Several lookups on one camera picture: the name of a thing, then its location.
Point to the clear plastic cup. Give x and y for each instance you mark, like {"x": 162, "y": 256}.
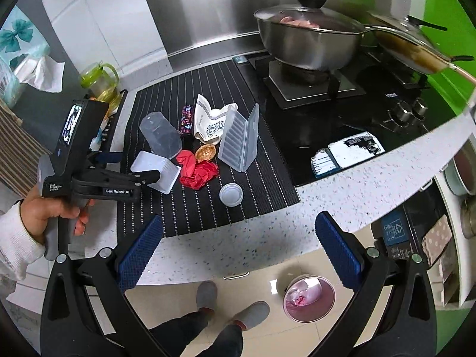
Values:
{"x": 161, "y": 134}

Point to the glass pot lid black knob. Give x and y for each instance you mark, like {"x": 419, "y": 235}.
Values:
{"x": 308, "y": 16}

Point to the black gas stove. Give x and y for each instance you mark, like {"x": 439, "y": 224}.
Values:
{"x": 297, "y": 126}

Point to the grey slipper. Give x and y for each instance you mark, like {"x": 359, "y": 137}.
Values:
{"x": 206, "y": 295}
{"x": 251, "y": 314}

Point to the colourful patterned black tube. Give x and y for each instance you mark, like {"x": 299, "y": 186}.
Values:
{"x": 186, "y": 119}

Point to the red paper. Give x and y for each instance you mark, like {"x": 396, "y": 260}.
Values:
{"x": 197, "y": 174}

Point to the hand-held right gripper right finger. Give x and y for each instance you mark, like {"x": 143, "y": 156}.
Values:
{"x": 340, "y": 253}

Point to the teal bow tissue pack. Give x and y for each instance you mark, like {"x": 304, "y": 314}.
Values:
{"x": 18, "y": 41}

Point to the white patterned paper bag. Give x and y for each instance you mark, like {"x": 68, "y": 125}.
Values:
{"x": 206, "y": 119}

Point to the round bin with pink liner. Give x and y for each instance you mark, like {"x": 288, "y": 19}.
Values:
{"x": 308, "y": 299}

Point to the white round plastic lid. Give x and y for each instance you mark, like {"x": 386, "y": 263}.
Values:
{"x": 231, "y": 194}

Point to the person's left hand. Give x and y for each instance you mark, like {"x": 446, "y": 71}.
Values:
{"x": 37, "y": 210}

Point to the black built-in appliance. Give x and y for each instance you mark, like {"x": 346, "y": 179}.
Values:
{"x": 405, "y": 227}

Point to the green lid glass oil jug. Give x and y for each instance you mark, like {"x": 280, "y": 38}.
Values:
{"x": 100, "y": 81}

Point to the person's leg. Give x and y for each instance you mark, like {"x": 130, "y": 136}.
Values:
{"x": 178, "y": 334}
{"x": 228, "y": 342}

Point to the person's right leg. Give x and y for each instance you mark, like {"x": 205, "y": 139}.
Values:
{"x": 228, "y": 342}

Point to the person's left leg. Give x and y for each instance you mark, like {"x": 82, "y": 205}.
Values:
{"x": 178, "y": 334}

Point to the metal stove knob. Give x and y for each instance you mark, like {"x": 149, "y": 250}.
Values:
{"x": 420, "y": 107}
{"x": 402, "y": 110}

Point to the black and white packet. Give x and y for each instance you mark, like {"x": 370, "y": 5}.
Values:
{"x": 346, "y": 154}

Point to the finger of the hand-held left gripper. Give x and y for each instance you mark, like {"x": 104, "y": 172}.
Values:
{"x": 145, "y": 177}
{"x": 109, "y": 156}

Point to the brown dotted cloth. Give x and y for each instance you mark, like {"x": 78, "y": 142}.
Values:
{"x": 438, "y": 240}

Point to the brown walnut shell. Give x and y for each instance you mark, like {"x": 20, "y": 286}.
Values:
{"x": 205, "y": 153}

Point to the person's left forearm white sleeve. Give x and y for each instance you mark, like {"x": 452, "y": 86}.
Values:
{"x": 13, "y": 241}

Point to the stainless steel pot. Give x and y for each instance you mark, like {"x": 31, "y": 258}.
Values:
{"x": 308, "y": 46}

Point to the black plastic tray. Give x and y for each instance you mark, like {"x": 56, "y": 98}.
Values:
{"x": 118, "y": 111}

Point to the clear hinged plastic box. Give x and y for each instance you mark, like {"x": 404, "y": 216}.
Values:
{"x": 238, "y": 141}

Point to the white tissue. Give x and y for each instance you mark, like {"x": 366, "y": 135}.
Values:
{"x": 46, "y": 72}

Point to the small teal box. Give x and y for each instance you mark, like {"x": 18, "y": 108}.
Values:
{"x": 240, "y": 59}

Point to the frying pan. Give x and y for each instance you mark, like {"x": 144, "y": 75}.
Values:
{"x": 412, "y": 55}

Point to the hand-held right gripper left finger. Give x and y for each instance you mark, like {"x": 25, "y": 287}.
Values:
{"x": 143, "y": 251}

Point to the brown striped cloth basket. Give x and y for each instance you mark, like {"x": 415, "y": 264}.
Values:
{"x": 20, "y": 148}

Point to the white square plastic container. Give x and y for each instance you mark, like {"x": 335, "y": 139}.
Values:
{"x": 148, "y": 163}

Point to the glass pan lid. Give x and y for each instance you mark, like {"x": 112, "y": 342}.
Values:
{"x": 401, "y": 31}

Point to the black striped mat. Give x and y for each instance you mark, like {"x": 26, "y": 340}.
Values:
{"x": 260, "y": 178}

